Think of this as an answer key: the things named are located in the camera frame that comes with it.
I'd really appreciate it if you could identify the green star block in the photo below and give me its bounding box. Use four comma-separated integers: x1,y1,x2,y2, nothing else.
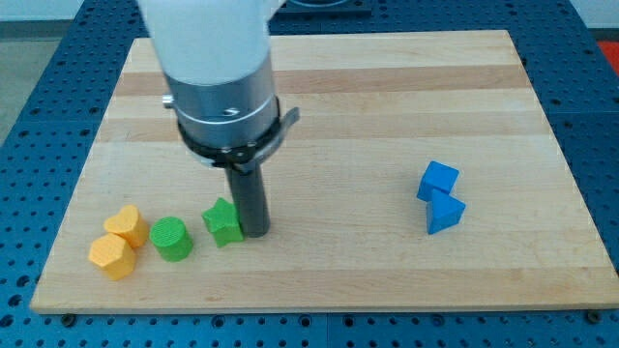
201,197,245,247

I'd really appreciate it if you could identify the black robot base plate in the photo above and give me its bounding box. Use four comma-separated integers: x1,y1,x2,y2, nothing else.
276,0,374,17

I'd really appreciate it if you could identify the blue triangular prism block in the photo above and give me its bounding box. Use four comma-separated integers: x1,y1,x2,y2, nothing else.
427,189,466,235

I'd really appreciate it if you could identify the yellow heart block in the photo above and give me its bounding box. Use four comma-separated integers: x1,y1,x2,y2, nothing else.
103,205,150,248

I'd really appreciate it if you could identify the wooden board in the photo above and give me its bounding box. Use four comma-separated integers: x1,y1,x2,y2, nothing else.
31,30,618,314

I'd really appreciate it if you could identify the blue cube block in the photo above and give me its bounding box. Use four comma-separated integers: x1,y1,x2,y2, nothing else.
417,160,459,201

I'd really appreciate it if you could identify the yellow hexagon block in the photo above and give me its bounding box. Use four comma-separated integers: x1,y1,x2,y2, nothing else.
88,234,136,280

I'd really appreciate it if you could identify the green cylinder block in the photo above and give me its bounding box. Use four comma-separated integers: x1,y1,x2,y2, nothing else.
149,217,193,262

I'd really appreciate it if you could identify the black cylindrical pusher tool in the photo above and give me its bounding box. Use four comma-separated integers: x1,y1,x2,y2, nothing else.
225,166,270,238

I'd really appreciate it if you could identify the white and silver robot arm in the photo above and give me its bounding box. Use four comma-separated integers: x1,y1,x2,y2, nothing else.
138,0,299,173

